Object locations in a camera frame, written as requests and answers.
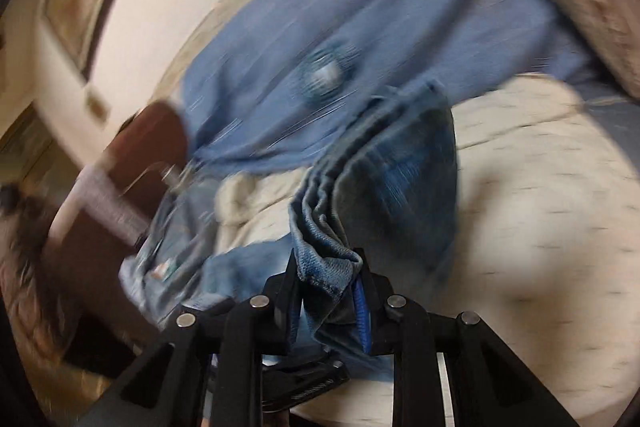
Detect blue denim jeans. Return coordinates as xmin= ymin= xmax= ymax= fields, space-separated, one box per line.
xmin=119 ymin=80 xmax=458 ymax=381

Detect cream leaf-print bedsheet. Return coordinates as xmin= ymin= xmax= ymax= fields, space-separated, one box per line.
xmin=214 ymin=74 xmax=640 ymax=427

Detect brown wooden headboard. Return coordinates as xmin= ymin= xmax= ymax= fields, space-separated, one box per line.
xmin=42 ymin=101 xmax=188 ymax=343

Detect blue plaid pillow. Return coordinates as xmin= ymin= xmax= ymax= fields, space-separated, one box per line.
xmin=181 ymin=0 xmax=622 ymax=173

